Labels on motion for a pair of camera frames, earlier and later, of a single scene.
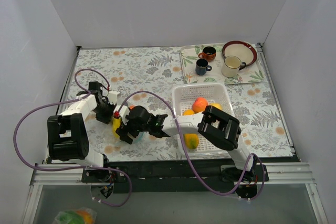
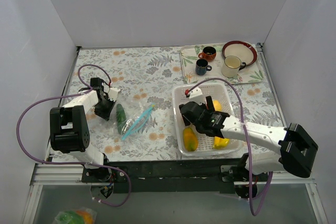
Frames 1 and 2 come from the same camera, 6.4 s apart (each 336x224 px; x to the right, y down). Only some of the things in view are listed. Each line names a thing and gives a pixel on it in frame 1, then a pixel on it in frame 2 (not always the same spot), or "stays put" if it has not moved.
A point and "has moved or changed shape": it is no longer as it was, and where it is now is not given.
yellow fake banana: (116, 125) has moved or changed shape
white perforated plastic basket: (184, 95) stays put
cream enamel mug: (231, 66) stays put
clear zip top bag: (117, 139) has moved or changed shape
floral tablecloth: (145, 76) stays put
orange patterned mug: (209, 53) stays put
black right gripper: (128, 128) → (189, 109)
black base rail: (175, 176) stays put
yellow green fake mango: (191, 140) stays put
